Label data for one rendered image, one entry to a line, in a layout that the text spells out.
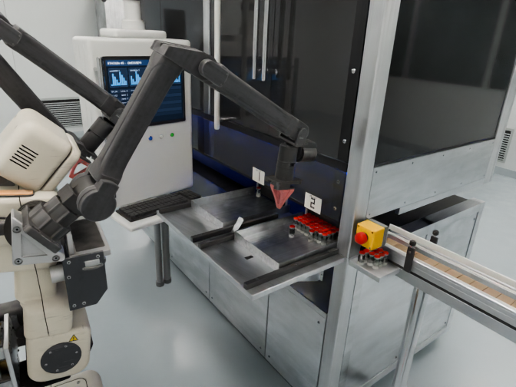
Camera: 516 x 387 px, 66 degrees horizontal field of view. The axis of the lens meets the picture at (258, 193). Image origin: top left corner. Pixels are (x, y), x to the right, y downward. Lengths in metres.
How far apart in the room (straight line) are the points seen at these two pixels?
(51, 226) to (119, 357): 1.48
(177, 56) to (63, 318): 0.76
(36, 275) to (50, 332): 0.17
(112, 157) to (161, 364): 1.52
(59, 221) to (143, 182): 1.09
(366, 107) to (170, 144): 1.09
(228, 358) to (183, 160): 1.07
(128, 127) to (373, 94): 0.71
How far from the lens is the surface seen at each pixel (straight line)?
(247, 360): 2.25
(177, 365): 2.24
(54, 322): 1.25
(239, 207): 1.74
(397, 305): 1.91
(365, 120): 1.27
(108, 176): 0.92
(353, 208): 1.35
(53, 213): 0.94
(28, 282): 1.22
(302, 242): 1.49
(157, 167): 2.02
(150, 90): 0.89
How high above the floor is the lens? 1.60
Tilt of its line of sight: 22 degrees down
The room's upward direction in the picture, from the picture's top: 3 degrees clockwise
